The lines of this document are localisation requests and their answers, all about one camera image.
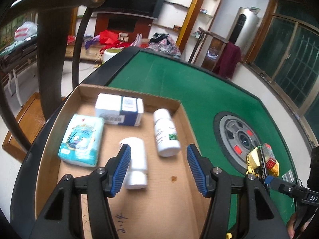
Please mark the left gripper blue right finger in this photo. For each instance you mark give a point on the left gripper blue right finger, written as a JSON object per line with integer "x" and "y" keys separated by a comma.
{"x": 201, "y": 169}

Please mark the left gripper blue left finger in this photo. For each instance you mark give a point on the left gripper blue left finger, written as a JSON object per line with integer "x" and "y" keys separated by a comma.
{"x": 116, "y": 168}

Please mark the white plastic bottle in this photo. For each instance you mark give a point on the white plastic bottle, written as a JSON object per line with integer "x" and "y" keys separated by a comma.
{"x": 136, "y": 176}

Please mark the white bottle green label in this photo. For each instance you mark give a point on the white bottle green label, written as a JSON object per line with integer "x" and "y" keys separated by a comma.
{"x": 166, "y": 138}

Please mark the black marker blue cap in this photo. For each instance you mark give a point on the black marker blue cap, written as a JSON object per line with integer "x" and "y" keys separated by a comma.
{"x": 264, "y": 170}

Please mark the teal tissue pack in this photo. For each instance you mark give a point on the teal tissue pack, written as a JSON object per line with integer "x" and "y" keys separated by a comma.
{"x": 81, "y": 141}

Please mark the white and blue medicine box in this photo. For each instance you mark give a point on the white and blue medicine box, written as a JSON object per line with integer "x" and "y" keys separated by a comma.
{"x": 119, "y": 110}

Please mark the small white barcode box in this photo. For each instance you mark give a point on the small white barcode box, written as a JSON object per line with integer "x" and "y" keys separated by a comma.
{"x": 288, "y": 176}

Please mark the person's right hand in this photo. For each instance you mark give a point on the person's right hand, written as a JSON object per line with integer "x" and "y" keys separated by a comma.
{"x": 292, "y": 224}

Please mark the round table centre console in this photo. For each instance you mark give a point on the round table centre console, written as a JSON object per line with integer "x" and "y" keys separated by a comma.
{"x": 235, "y": 138}

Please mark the cardboard tray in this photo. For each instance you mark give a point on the cardboard tray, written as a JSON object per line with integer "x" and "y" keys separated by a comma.
{"x": 83, "y": 202}

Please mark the white green stool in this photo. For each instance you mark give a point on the white green stool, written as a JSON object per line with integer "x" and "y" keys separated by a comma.
{"x": 109, "y": 53}

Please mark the maroon cloth on chair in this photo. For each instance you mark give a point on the maroon cloth on chair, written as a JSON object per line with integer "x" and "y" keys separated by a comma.
{"x": 228, "y": 60}

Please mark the red bag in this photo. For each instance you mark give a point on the red bag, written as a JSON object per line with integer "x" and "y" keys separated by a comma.
{"x": 110, "y": 40}

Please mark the patterned clothes pile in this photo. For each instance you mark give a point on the patterned clothes pile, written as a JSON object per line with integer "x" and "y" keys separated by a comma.
{"x": 164, "y": 43}

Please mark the silver standing air conditioner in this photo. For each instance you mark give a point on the silver standing air conditioner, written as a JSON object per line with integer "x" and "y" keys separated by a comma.
{"x": 243, "y": 27}

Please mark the window with green grille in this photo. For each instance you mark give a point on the window with green grille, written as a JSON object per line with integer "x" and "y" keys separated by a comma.
{"x": 285, "y": 54}

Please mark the white plastic bag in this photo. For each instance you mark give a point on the white plastic bag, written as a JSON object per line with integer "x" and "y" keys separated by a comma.
{"x": 27, "y": 29}

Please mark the dark wooden chair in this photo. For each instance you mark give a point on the dark wooden chair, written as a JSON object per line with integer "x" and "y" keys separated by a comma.
{"x": 54, "y": 17}

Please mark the wooden chair by wall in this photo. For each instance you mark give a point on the wooden chair by wall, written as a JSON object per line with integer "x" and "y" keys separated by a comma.
{"x": 214, "y": 50}

